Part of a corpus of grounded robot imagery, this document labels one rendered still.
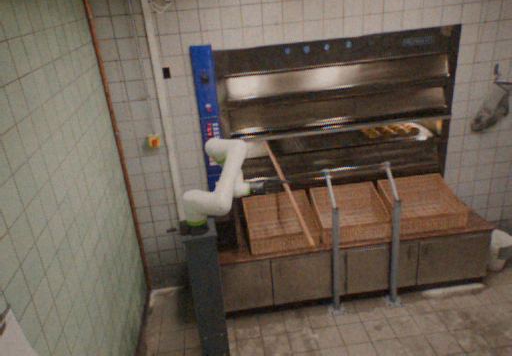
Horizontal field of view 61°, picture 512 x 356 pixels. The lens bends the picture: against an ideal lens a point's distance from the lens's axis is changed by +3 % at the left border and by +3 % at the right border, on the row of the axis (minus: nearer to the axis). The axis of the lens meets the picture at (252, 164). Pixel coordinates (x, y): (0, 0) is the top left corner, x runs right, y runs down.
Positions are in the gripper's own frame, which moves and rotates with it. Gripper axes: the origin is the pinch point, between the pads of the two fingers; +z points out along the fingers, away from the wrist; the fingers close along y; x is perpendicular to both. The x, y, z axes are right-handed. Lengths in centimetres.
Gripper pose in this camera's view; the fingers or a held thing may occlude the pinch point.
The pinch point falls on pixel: (284, 184)
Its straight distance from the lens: 308.6
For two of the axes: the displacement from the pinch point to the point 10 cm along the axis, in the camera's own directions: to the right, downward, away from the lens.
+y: 0.8, 9.1, 4.0
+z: 9.9, -1.2, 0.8
